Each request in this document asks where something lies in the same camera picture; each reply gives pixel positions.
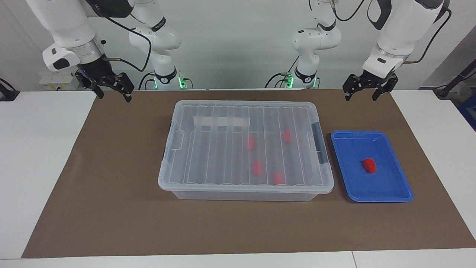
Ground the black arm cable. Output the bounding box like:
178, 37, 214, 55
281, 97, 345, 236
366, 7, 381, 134
104, 15, 153, 72
403, 7, 452, 64

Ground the clear ribbed box lid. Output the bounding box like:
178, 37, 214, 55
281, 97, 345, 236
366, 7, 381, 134
158, 100, 334, 194

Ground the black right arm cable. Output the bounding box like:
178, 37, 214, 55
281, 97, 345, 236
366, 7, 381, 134
104, 15, 153, 72

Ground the white wall power socket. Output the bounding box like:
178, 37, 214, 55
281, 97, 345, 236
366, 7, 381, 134
39, 73, 80, 91

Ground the clear plastic storage box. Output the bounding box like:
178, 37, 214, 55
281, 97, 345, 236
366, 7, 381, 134
158, 100, 334, 202

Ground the blue crate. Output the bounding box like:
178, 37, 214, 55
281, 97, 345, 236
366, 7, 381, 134
458, 93, 476, 131

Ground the black stand pole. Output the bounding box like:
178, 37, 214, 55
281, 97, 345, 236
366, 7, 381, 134
433, 60, 476, 99

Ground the brown table mat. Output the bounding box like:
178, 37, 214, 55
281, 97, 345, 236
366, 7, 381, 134
22, 89, 476, 258

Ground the blue plastic tray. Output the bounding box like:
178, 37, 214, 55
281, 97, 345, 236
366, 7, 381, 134
331, 130, 414, 203

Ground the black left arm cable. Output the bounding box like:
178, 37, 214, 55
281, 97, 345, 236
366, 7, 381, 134
403, 7, 452, 64

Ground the black object at table edge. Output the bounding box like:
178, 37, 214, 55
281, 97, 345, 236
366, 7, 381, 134
0, 78, 20, 102

